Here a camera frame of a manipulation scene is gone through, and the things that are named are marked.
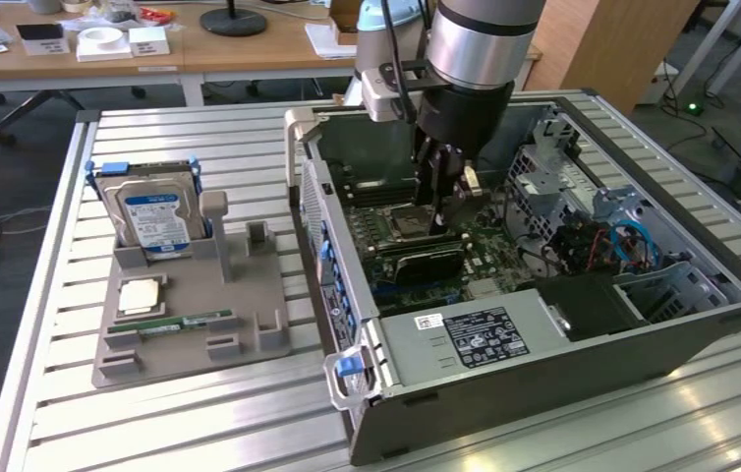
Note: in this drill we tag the perforated metal disk bay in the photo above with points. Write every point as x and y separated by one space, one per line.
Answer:
539 196

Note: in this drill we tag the wooden cabinet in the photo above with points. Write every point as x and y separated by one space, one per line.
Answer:
605 49

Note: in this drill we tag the black topped white box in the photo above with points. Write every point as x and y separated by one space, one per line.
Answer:
42 39

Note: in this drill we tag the grey parts rack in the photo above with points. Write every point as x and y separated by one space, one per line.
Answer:
252 295

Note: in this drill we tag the green RAM stick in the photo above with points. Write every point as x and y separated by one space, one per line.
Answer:
173 323

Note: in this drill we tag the metal disk bay with bracket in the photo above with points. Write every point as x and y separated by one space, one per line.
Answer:
697 290

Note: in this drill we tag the hard disk with blue carrier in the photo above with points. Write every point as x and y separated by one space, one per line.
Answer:
153 216

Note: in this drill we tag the black round lamp base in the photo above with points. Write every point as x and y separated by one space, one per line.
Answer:
233 22

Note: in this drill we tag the silver CPU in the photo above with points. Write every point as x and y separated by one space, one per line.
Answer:
138 296

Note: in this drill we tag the white tape roll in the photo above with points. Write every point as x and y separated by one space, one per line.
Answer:
101 35

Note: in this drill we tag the silver chipset heatsink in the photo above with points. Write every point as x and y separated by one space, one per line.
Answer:
489 289

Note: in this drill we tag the grey open PC case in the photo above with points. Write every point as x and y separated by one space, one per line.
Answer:
539 393

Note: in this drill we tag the red parts pack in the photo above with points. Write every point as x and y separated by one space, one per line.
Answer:
154 16

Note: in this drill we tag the white cube box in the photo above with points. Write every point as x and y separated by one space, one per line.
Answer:
148 41

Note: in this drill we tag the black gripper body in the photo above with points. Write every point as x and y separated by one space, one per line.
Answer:
465 115

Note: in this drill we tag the white flat box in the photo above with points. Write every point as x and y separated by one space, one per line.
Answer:
104 55

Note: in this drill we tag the beige tape roll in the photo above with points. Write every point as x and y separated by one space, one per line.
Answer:
74 6

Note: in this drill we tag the black office chair base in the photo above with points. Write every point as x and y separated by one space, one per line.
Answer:
34 105

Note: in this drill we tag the wooden desk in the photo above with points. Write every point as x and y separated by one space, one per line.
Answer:
16 66
245 49

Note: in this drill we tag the white table frame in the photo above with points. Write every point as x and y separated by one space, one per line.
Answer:
710 41

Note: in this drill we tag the CPU socket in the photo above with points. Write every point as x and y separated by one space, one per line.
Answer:
411 221

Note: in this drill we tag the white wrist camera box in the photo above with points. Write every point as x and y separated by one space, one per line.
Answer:
382 98

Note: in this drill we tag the small cardboard box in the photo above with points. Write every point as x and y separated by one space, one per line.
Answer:
344 19

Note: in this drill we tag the grey cup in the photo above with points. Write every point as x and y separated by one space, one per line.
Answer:
45 6

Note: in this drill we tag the dark bag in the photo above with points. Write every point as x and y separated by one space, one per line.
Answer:
118 12

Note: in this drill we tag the green motherboard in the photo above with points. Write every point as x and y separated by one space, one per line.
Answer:
487 246

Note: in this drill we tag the white paper stack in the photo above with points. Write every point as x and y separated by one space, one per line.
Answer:
330 44

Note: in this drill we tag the blue expansion slot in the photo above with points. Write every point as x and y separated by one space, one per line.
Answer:
383 290

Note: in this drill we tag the grey power supply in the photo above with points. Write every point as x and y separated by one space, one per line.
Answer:
409 354

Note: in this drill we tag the device with green light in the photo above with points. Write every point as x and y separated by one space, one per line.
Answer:
694 107

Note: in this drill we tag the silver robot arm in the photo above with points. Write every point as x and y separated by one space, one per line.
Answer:
481 44

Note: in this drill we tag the green graphics card black cooler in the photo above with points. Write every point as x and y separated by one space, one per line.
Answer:
429 268

